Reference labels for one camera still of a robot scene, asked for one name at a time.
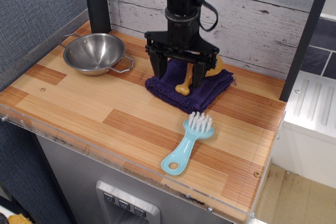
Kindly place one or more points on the clear acrylic table edge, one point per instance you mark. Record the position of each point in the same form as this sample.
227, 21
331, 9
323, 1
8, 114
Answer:
77, 165

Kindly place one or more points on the brown plastic chicken drumstick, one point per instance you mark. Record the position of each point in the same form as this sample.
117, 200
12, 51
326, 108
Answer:
184, 89

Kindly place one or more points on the purple folded towel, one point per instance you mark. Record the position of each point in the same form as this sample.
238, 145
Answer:
198, 99

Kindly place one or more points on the metal bowl with handles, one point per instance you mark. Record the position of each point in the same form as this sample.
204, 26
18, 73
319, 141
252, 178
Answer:
94, 54

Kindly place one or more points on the yellow object bottom left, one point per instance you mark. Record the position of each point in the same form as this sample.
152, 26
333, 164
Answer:
18, 219

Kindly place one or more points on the black right frame post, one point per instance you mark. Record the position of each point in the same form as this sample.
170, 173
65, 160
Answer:
309, 28

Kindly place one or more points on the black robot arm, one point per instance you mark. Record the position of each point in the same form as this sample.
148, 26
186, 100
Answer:
185, 11

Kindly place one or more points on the light blue dish brush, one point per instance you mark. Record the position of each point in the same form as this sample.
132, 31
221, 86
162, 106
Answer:
197, 127

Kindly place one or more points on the black left frame post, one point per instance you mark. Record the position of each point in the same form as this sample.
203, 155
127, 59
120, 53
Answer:
99, 16

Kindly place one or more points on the grey toy fridge cabinet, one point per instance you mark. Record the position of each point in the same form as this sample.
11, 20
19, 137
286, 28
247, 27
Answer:
196, 175

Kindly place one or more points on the silver dispenser button panel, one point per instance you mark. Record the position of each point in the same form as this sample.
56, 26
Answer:
119, 206

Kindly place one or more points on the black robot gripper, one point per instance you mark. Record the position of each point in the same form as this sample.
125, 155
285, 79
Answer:
181, 41

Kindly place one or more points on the white toy sink drainboard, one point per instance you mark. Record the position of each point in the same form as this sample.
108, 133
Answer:
311, 104

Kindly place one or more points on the black frame post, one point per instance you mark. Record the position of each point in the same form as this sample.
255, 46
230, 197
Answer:
99, 16
309, 28

